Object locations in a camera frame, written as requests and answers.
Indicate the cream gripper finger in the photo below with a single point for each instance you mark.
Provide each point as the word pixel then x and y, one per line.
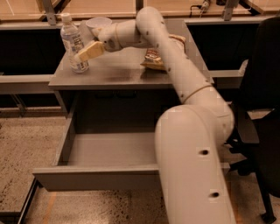
pixel 92 50

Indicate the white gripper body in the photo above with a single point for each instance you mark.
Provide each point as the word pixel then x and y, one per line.
pixel 108 38

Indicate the clear plastic water bottle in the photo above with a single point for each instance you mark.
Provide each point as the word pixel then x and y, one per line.
pixel 72 40

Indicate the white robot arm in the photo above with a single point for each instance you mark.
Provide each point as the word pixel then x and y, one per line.
pixel 188 136

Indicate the grey drawer cabinet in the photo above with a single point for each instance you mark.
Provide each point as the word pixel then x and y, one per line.
pixel 116 95

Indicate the open grey top drawer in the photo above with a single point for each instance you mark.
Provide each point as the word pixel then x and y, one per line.
pixel 102 161

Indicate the white ceramic bowl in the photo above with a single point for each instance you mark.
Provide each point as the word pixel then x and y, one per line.
pixel 96 24

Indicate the brown and yellow snack bag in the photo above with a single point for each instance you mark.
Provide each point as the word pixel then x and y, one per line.
pixel 152 59

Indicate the black office chair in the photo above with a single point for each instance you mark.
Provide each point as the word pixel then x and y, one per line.
pixel 257 115

